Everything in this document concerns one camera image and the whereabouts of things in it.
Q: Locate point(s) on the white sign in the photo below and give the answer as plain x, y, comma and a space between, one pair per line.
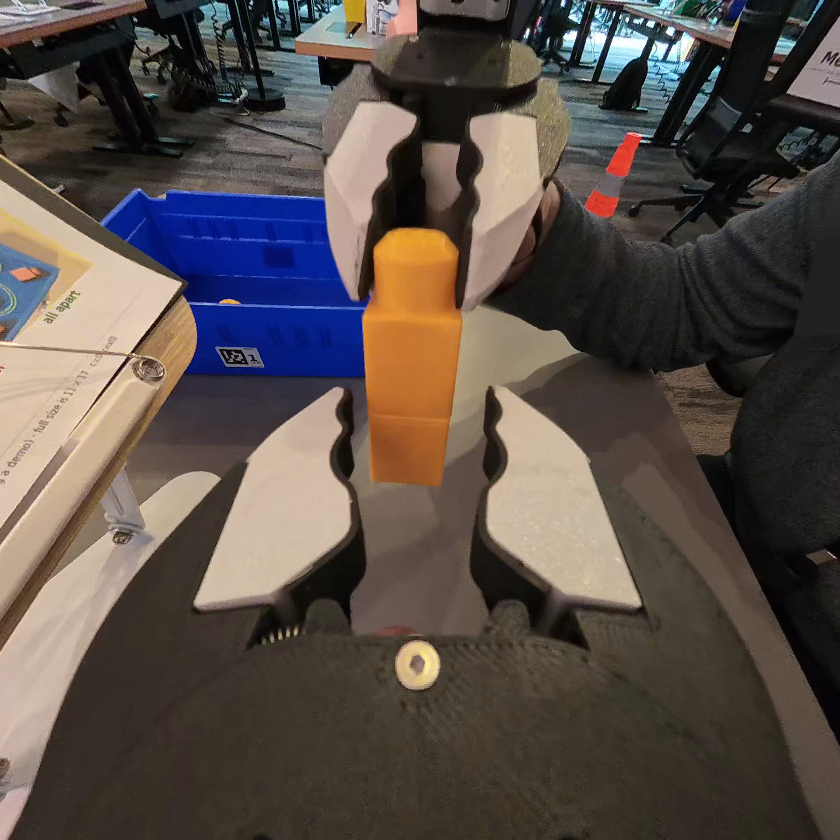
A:
817, 65

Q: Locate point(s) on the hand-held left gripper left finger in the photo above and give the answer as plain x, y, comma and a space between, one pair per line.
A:
282, 518

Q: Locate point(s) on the orange traffic cone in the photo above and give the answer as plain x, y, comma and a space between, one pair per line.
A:
613, 184

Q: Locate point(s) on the blue bin of blocks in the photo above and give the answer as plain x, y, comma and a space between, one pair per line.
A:
308, 328

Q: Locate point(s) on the black stanchion round base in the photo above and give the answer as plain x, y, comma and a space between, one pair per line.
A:
266, 102

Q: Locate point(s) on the instruction sheet on stand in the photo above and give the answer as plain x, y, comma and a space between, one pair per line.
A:
174, 341

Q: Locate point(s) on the black backpack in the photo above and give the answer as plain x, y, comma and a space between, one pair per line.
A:
627, 85

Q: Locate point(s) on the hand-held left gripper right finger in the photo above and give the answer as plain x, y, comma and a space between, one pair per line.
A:
558, 525

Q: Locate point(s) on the person's torso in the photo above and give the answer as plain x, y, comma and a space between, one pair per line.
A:
787, 472

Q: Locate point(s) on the printed instruction sheet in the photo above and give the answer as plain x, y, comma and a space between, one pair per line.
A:
65, 394

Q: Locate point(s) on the yellow block tower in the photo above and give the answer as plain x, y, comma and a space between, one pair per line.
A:
410, 367

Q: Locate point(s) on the black office chair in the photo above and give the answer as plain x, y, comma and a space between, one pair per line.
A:
735, 144

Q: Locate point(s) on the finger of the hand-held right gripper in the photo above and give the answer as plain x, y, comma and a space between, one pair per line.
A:
505, 190
348, 190

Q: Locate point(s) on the person's right hand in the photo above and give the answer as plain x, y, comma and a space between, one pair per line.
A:
533, 259

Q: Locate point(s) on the grey desk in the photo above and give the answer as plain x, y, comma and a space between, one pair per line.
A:
590, 420

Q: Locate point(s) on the person's right forearm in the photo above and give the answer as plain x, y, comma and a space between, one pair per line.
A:
656, 289

